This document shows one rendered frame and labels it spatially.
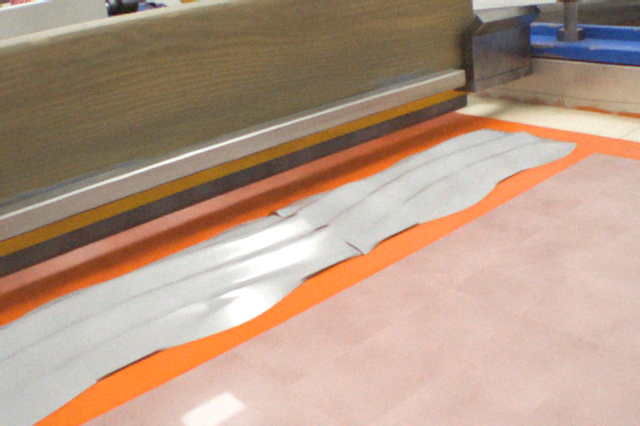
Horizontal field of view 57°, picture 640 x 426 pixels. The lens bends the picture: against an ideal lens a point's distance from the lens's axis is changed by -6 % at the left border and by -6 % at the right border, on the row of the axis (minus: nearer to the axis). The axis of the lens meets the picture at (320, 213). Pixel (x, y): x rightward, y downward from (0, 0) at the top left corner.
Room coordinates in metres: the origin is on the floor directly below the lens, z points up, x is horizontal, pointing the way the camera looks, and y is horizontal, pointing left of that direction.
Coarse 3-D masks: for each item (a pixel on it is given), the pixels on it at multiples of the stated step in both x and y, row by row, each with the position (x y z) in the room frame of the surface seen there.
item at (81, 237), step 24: (408, 120) 0.40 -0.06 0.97; (336, 144) 0.36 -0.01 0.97; (360, 144) 0.37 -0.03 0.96; (264, 168) 0.33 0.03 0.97; (288, 168) 0.34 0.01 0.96; (192, 192) 0.30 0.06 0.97; (216, 192) 0.31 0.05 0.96; (120, 216) 0.28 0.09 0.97; (144, 216) 0.28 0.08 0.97; (48, 240) 0.25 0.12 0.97; (72, 240) 0.26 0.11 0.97; (96, 240) 0.27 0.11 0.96; (0, 264) 0.24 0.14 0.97; (24, 264) 0.25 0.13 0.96
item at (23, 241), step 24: (432, 96) 0.41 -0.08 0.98; (456, 96) 0.43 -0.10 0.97; (360, 120) 0.37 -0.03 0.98; (384, 120) 0.38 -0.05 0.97; (288, 144) 0.34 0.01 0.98; (312, 144) 0.35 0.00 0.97; (216, 168) 0.31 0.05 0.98; (240, 168) 0.32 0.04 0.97; (144, 192) 0.28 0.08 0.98; (168, 192) 0.29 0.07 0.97; (96, 216) 0.27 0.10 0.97; (24, 240) 0.25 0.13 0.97
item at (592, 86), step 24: (552, 72) 0.44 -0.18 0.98; (576, 72) 0.42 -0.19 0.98; (600, 72) 0.41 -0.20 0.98; (624, 72) 0.39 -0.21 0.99; (480, 96) 0.49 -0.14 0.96; (504, 96) 0.47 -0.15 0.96; (528, 96) 0.45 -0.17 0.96; (552, 96) 0.44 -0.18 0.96; (576, 96) 0.42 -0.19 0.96; (600, 96) 0.41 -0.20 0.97; (624, 96) 0.39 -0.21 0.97
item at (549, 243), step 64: (448, 128) 0.41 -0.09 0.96; (512, 128) 0.39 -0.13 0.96; (256, 192) 0.33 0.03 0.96; (320, 192) 0.31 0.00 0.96; (512, 192) 0.28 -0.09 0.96; (576, 192) 0.27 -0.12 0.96; (384, 256) 0.23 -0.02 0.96; (448, 256) 0.22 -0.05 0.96; (512, 256) 0.21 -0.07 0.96; (576, 256) 0.21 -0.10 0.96; (576, 320) 0.16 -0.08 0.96
